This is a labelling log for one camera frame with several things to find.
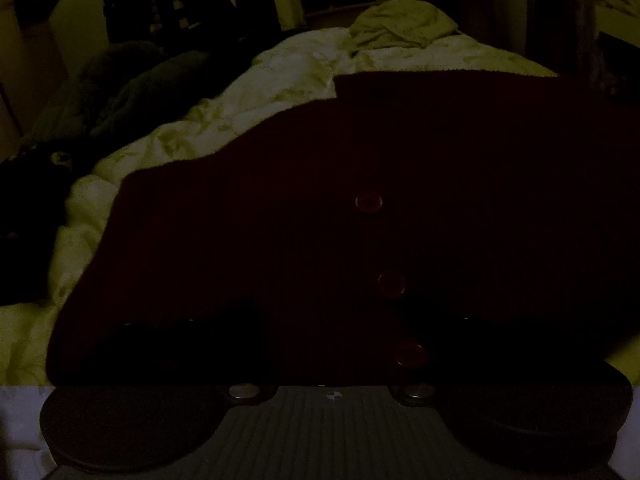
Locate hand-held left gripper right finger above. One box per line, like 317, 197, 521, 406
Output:
391, 310, 623, 404

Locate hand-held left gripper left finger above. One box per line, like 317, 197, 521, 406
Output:
90, 302, 277, 404

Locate dark red buttoned cardigan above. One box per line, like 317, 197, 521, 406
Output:
46, 71, 640, 387

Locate light patterned duvet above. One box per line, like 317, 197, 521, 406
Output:
0, 27, 640, 480

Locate dark grey cloth pile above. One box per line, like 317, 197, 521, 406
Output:
22, 40, 251, 147

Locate olive crumpled cloth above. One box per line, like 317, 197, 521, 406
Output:
348, 0, 462, 52

